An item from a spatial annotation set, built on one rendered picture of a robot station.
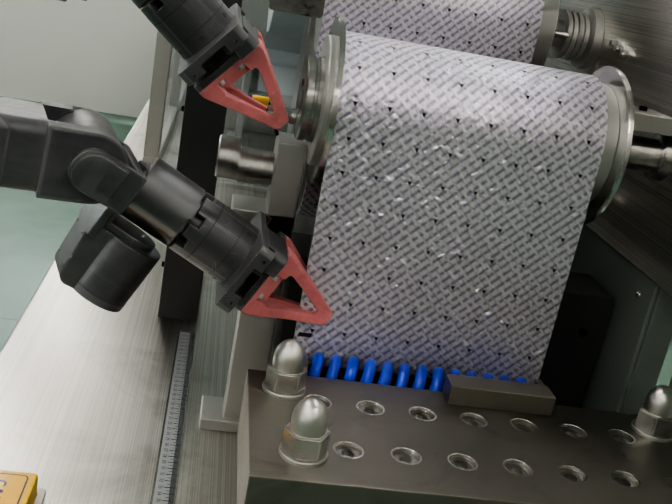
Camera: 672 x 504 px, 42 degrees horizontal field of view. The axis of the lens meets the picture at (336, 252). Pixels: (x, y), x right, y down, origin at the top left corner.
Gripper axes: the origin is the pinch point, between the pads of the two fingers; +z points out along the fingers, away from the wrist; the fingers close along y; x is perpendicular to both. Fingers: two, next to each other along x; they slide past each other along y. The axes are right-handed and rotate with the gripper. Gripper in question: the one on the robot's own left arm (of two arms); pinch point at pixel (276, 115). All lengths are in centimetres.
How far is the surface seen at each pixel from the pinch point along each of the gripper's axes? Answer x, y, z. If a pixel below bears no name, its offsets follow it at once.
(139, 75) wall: -135, -540, 58
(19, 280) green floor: -152, -233, 48
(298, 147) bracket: -0.4, 0.1, 3.5
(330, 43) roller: 7.9, 2.3, -2.5
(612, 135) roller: 22.1, 6.7, 18.4
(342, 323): -6.5, 8.9, 16.1
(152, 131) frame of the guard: -35, -93, 11
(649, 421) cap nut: 9.8, 17.7, 37.2
